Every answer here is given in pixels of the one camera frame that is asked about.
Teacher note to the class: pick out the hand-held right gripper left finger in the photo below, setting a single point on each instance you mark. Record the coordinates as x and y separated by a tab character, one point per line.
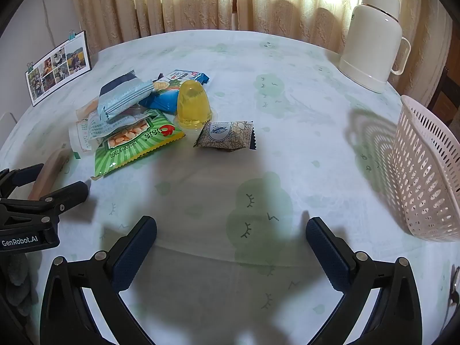
136	255

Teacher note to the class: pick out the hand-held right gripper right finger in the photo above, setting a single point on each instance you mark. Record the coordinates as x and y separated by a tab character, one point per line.
329	255

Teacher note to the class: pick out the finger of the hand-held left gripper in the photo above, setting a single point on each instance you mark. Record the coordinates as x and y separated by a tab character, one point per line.
72	192
25	176

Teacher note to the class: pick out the white translucent snack packet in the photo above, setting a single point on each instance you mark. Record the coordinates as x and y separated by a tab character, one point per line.
84	133

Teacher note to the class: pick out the green snack packet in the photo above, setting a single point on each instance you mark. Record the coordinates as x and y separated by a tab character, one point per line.
140	143

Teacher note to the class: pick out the orange beige snack packet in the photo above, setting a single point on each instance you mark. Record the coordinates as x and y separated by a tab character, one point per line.
86	107

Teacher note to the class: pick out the light blue snack packet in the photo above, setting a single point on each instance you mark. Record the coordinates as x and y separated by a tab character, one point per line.
122	97

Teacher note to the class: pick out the pink plastic basket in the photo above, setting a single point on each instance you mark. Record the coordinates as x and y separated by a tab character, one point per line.
420	172

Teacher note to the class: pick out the yellow jelly cup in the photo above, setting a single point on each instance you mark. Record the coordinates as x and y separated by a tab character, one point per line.
192	104

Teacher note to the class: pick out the beige patterned snack packet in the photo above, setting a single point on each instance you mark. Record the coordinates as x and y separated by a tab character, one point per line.
226	133

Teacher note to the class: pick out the person's left hand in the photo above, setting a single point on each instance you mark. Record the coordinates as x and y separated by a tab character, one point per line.
16	273

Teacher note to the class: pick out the blue binder clip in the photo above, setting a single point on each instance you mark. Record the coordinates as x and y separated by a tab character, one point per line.
30	67
72	36

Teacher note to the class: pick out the white green printed tablecloth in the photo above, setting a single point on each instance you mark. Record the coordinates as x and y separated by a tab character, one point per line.
287	151

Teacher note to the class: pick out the photo collage board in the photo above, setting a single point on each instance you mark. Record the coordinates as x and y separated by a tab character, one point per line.
57	68

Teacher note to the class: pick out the wristwatch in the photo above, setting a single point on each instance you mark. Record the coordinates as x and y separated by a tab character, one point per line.
454	280

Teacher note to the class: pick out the white thermos jug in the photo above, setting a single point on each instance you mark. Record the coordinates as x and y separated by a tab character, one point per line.
370	43

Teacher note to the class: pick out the beige curtain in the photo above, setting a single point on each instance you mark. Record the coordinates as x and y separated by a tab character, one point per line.
179	3

